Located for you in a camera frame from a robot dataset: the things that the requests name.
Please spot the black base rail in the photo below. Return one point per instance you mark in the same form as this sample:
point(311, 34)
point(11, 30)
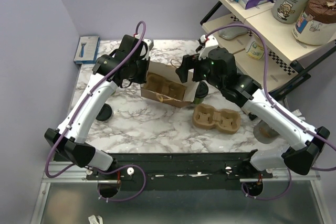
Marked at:
point(181, 171)

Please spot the green paper cup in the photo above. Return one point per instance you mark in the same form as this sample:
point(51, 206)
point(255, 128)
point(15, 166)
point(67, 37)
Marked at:
point(198, 101)

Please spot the brown paper bag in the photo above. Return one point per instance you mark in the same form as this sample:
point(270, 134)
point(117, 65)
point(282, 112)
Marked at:
point(168, 72)

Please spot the white plastic scrap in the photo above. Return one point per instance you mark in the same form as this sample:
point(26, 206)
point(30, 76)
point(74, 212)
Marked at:
point(95, 219)

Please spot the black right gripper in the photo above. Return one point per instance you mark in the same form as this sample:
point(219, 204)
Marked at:
point(187, 63)

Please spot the beige black folding shelf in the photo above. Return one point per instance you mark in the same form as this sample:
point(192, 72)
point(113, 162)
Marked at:
point(289, 60)

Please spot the grey stone-shaped pouch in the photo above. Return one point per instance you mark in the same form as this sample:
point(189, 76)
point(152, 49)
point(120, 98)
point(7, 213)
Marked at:
point(232, 32)

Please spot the black plastic cup lid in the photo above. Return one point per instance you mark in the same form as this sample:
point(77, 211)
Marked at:
point(105, 113)
point(202, 90)

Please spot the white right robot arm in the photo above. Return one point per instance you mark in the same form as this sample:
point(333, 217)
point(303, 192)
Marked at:
point(305, 142)

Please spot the blue razor package box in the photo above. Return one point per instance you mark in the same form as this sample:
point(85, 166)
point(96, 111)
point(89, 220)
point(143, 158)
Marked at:
point(87, 50)

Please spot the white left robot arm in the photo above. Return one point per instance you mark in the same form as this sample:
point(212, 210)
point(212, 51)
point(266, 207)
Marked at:
point(69, 138)

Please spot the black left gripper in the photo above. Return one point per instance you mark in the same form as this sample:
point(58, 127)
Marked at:
point(144, 61)

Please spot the brown cardboard cup carrier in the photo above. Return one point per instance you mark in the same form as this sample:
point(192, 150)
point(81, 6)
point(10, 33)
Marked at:
point(164, 87)
point(208, 117)

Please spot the white printed mug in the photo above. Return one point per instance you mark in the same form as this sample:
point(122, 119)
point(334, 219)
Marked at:
point(254, 48)

